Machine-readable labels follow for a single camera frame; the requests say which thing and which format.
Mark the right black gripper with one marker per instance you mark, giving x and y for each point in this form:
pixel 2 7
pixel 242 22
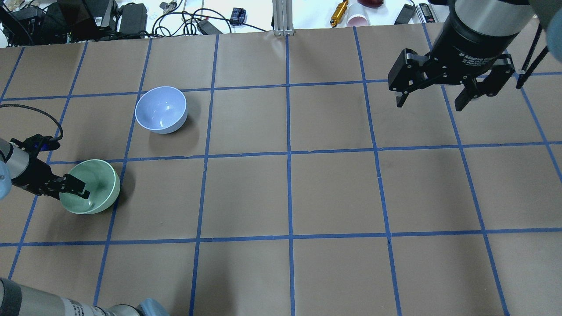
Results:
pixel 470 55

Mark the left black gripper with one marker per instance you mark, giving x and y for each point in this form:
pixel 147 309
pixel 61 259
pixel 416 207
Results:
pixel 34 176

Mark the green bowl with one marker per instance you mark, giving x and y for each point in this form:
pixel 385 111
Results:
pixel 101 181

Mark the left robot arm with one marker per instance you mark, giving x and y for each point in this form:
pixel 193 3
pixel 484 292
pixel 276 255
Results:
pixel 15 159

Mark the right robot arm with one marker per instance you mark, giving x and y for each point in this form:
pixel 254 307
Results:
pixel 508 18

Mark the blue bowl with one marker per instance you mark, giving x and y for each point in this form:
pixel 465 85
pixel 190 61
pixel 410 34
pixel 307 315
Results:
pixel 162 110

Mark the black smartphone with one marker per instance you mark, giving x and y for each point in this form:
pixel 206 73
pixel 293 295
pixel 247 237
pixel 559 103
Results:
pixel 405 15

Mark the red mango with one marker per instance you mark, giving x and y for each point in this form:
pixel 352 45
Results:
pixel 374 4

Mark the pink cup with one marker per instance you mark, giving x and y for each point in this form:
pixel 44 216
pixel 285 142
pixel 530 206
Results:
pixel 357 20

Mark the gold yellow tool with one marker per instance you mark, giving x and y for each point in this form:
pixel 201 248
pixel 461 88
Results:
pixel 338 13

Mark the black power adapter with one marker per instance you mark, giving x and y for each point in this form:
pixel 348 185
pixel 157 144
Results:
pixel 133 20

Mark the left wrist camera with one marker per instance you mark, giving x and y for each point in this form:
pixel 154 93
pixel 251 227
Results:
pixel 38 143

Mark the aluminium frame post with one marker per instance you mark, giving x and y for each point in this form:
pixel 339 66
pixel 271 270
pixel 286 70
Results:
pixel 283 17

